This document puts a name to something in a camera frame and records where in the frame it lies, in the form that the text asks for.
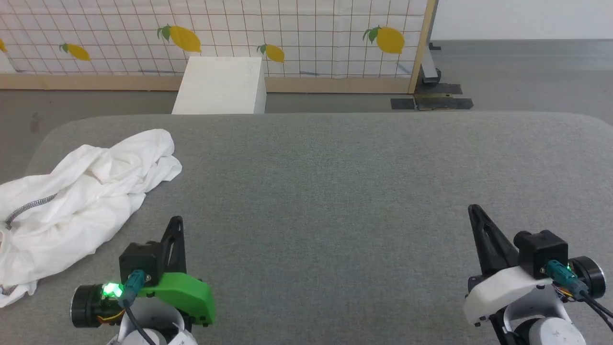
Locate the white rectangular box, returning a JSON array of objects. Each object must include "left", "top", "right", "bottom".
[{"left": 171, "top": 57, "right": 267, "bottom": 115}]

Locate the metal partition support stand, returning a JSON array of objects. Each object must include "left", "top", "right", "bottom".
[{"left": 390, "top": 42, "right": 475, "bottom": 111}]

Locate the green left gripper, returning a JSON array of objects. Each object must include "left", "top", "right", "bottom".
[{"left": 70, "top": 216, "right": 216, "bottom": 329}]

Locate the white garment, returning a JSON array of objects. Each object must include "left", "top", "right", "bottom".
[{"left": 0, "top": 128, "right": 183, "bottom": 308}]

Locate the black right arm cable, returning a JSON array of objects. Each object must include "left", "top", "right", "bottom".
[{"left": 547, "top": 260, "right": 613, "bottom": 332}]

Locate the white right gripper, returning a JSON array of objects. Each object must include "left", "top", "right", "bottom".
[{"left": 463, "top": 204, "right": 607, "bottom": 327}]

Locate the grey fabric sofa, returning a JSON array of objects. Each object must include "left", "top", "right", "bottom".
[{"left": 0, "top": 111, "right": 613, "bottom": 345}]

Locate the lemon print partition panel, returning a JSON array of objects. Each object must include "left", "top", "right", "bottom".
[{"left": 0, "top": 0, "right": 438, "bottom": 94}]

